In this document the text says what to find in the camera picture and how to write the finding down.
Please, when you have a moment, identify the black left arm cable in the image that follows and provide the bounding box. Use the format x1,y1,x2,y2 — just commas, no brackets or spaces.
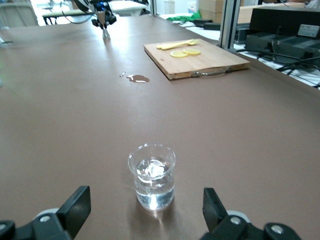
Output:
61,9,98,25

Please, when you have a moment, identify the green cloth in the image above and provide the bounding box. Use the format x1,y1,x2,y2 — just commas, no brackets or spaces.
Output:
166,12,202,22

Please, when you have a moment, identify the lemon slice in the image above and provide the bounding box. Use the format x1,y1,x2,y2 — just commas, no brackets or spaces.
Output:
182,48,202,56
170,50,189,59

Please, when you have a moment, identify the black equipment case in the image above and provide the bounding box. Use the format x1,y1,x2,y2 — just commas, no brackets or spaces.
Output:
249,6,320,37

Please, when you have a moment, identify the aluminium profile post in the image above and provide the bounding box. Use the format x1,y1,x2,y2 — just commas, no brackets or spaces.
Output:
219,0,242,51

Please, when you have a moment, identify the black equipment box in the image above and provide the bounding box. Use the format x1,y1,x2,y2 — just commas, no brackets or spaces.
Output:
244,33,320,65

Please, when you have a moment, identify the yellow plastic fork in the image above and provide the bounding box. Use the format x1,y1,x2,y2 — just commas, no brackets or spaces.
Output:
161,39,201,51

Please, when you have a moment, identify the wooden cutting board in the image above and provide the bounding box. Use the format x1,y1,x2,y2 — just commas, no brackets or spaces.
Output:
143,38,251,81

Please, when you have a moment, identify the steel double jigger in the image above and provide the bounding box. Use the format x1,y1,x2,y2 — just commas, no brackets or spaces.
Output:
96,11,111,40

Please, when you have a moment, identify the small clear glass beaker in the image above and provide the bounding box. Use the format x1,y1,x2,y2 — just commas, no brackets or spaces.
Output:
127,143,177,211

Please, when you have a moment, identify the brown table cloth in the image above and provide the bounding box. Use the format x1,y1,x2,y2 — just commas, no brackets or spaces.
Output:
0,13,320,240

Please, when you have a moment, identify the liquid spill puddle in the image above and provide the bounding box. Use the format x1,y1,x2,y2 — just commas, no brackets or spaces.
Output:
119,70,150,84

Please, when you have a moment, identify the yellow plastic knife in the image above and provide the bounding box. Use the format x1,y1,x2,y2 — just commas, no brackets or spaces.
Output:
155,38,195,50

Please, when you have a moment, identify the cardboard box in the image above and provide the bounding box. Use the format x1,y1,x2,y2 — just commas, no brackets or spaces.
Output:
198,0,223,23

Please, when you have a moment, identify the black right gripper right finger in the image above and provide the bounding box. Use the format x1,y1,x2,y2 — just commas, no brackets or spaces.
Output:
199,187,305,240

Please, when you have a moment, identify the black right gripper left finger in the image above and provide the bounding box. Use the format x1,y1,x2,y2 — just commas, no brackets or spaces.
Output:
0,185,91,240

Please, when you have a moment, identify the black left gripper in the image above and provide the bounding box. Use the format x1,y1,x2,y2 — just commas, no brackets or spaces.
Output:
91,0,118,27

